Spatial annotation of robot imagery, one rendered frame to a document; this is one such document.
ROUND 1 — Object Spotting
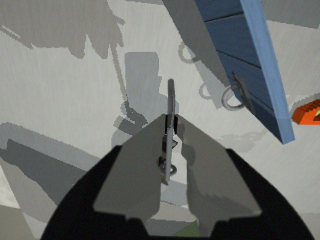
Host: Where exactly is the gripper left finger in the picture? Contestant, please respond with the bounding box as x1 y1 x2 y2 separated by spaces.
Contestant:
40 114 168 240

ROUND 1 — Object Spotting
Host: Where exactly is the orange torpedo level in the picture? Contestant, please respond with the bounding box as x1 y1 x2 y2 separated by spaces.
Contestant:
292 99 320 126

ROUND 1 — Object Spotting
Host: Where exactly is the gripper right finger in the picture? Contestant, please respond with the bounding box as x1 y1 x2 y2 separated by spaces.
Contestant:
174 114 315 240

